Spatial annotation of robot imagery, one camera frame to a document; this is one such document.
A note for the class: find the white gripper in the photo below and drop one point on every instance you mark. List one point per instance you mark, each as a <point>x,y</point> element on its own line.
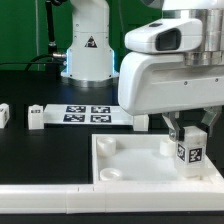
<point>152,84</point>

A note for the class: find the white square tabletop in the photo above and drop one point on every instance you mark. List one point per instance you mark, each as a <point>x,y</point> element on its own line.
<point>142,159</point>

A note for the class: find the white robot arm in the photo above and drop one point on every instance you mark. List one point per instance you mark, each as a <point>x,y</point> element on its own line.
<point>89,58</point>

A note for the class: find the white L-shaped obstacle fence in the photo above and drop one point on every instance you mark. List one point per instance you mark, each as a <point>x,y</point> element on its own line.
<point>110,198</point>

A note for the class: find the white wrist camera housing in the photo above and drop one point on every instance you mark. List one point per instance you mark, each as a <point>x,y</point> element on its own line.
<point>165,36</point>

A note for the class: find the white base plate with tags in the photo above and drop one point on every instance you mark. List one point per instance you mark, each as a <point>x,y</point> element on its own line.
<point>86,115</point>

